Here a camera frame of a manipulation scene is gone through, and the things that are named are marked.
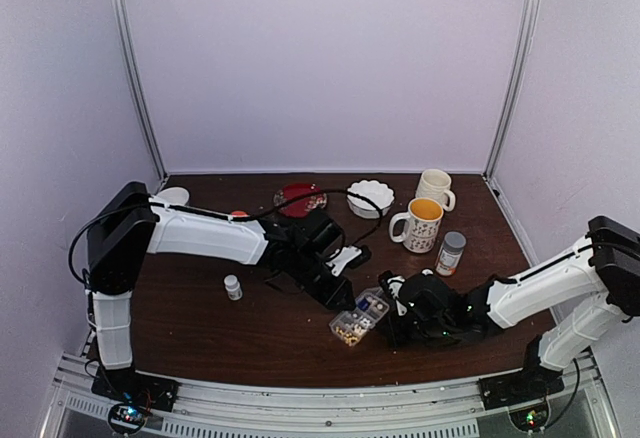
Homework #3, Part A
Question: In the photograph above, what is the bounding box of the clear plastic pill organizer box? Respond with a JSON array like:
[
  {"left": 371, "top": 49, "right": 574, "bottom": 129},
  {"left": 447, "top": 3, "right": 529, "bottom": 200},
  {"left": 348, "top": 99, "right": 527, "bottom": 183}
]
[{"left": 329, "top": 287, "right": 390, "bottom": 347}]

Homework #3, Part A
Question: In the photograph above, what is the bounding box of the grey cap supplement bottle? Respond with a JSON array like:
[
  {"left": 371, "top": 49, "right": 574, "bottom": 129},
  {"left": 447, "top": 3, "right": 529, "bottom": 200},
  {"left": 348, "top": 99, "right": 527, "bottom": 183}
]
[{"left": 435, "top": 231, "right": 467, "bottom": 276}]

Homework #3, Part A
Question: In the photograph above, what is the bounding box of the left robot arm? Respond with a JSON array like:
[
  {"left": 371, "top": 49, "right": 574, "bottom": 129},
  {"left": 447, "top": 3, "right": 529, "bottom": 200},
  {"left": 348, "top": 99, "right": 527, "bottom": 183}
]
[{"left": 77, "top": 182, "right": 361, "bottom": 402}]

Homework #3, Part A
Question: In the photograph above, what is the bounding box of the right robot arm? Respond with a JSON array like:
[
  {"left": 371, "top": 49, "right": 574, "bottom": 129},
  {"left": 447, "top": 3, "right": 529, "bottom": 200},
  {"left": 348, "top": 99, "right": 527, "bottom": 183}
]
[{"left": 378, "top": 216, "right": 639, "bottom": 400}]

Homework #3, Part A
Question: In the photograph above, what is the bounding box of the red floral plate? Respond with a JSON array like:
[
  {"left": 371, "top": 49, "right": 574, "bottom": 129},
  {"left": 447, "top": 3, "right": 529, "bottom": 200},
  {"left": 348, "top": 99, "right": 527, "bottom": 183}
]
[{"left": 273, "top": 183, "right": 328, "bottom": 218}]

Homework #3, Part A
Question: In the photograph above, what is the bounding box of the floral mug yellow inside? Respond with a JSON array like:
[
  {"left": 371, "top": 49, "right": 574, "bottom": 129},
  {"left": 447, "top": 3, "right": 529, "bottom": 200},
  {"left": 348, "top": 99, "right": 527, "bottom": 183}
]
[{"left": 388, "top": 198, "right": 444, "bottom": 254}]

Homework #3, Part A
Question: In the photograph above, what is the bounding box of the white scalloped bowl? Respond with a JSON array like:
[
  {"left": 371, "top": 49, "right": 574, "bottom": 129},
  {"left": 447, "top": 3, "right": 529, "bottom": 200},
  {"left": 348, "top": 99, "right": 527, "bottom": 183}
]
[{"left": 347, "top": 180, "right": 395, "bottom": 219}]

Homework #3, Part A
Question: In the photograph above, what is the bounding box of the cream ribbed mug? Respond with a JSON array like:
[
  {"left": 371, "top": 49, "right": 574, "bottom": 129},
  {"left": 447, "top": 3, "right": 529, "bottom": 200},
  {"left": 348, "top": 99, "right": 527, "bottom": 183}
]
[{"left": 415, "top": 169, "right": 456, "bottom": 212}]

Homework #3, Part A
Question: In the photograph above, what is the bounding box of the small white rice bowl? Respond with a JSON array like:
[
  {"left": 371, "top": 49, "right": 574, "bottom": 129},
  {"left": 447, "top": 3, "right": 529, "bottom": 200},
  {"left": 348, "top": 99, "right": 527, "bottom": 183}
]
[{"left": 157, "top": 187, "right": 190, "bottom": 205}]

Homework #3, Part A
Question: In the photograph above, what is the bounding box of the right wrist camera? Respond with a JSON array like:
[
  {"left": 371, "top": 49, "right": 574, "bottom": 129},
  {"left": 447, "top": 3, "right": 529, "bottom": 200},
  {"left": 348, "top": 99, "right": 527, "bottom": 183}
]
[{"left": 378, "top": 270, "right": 407, "bottom": 317}]

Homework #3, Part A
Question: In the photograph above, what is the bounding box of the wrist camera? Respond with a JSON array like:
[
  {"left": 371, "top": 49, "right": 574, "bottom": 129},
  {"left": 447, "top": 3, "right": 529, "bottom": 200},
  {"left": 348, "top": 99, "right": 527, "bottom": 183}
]
[
  {"left": 327, "top": 245, "right": 372, "bottom": 276},
  {"left": 378, "top": 270, "right": 407, "bottom": 317}
]

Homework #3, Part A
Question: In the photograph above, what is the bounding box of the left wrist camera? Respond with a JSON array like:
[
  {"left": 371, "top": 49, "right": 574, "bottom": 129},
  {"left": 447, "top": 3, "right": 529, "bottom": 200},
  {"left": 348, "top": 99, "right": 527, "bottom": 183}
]
[{"left": 327, "top": 245, "right": 372, "bottom": 276}]

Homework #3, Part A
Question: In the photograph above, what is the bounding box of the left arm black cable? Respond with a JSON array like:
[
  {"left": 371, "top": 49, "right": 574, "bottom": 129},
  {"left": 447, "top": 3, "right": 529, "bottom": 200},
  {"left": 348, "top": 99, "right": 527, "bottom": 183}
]
[{"left": 68, "top": 187, "right": 384, "bottom": 284}]

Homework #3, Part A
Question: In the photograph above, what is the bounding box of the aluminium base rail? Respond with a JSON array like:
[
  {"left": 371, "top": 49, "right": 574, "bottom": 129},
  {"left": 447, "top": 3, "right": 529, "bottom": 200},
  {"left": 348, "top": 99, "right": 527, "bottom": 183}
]
[{"left": 35, "top": 352, "right": 622, "bottom": 437}]

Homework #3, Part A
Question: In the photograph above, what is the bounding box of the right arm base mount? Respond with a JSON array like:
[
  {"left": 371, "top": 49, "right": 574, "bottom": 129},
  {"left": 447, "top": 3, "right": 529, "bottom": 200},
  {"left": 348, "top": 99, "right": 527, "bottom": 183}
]
[{"left": 478, "top": 370, "right": 565, "bottom": 410}]

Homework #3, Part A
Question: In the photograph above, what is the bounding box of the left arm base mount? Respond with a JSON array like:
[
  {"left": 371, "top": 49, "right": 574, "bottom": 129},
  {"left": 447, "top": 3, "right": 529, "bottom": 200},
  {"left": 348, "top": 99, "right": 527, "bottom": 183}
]
[{"left": 91, "top": 369, "right": 179, "bottom": 412}]

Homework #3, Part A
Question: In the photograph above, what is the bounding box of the right aluminium frame post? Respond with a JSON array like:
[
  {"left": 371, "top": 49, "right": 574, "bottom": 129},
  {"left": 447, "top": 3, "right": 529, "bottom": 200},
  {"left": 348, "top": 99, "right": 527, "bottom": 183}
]
[{"left": 483, "top": 0, "right": 541, "bottom": 182}]

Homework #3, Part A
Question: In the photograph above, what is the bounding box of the aluminium frame post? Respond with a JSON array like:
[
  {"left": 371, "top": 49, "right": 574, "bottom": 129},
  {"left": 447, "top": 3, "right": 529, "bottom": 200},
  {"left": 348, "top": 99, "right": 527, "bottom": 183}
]
[
  {"left": 483, "top": 0, "right": 541, "bottom": 182},
  {"left": 111, "top": 0, "right": 168, "bottom": 182}
]

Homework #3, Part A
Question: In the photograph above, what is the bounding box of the left aluminium frame post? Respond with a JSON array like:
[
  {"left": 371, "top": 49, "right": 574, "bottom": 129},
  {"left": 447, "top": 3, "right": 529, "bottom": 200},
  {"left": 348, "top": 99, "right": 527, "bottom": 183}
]
[{"left": 111, "top": 0, "right": 168, "bottom": 182}]

